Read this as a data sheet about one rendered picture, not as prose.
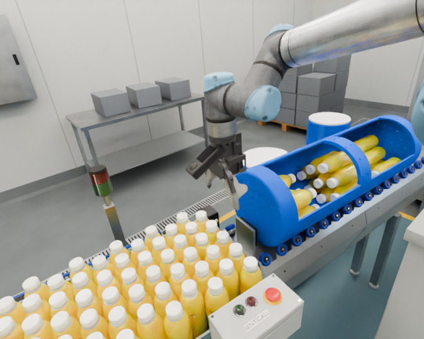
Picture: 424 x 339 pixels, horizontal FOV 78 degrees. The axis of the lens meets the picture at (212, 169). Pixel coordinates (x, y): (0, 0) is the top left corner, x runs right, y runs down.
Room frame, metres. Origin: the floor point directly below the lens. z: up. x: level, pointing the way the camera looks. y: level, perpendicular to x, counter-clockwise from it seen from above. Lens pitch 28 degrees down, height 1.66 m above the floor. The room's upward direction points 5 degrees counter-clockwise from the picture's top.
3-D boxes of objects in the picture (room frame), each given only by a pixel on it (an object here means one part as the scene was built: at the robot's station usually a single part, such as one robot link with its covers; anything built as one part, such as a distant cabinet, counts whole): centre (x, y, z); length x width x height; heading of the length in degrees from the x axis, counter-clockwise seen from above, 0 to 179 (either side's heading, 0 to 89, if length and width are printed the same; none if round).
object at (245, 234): (0.73, -0.10, 0.99); 0.10 x 0.02 x 0.12; 30
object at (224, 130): (0.66, -0.03, 1.44); 0.08 x 0.08 x 0.05
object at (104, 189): (0.85, 0.41, 1.18); 0.06 x 0.06 x 0.05
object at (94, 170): (0.85, 0.41, 1.18); 0.06 x 0.06 x 0.16
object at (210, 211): (0.88, 0.03, 0.95); 0.10 x 0.07 x 0.10; 30
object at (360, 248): (1.32, -0.98, 0.31); 0.06 x 0.06 x 0.63; 30
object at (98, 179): (0.85, 0.41, 1.23); 0.06 x 0.06 x 0.04
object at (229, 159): (0.66, -0.04, 1.36); 0.09 x 0.08 x 0.12; 120
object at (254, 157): (1.26, -0.29, 1.03); 0.28 x 0.28 x 0.01
